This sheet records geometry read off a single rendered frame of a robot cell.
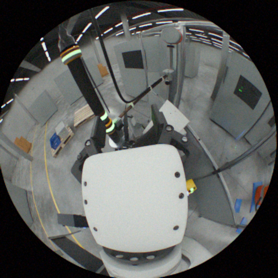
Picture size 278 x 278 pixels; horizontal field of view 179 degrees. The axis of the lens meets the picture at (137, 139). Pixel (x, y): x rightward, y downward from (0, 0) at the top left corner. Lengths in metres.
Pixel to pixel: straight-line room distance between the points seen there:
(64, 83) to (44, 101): 2.40
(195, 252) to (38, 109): 7.81
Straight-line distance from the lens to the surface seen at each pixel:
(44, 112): 7.69
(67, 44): 0.23
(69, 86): 5.79
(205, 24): 0.81
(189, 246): 0.19
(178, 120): 0.63
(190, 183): 0.76
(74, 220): 0.82
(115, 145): 0.37
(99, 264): 1.99
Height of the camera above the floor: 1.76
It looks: 57 degrees down
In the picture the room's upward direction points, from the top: 16 degrees counter-clockwise
